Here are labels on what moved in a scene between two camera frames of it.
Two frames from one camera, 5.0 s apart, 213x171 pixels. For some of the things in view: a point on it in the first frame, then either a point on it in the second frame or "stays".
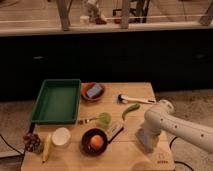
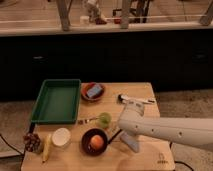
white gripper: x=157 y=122 -> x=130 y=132
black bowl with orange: x=91 y=132 stays
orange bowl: x=92 y=91 stays
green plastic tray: x=58 y=102 stays
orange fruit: x=96 y=142 stays
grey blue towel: x=147 y=139 -> x=130 y=142
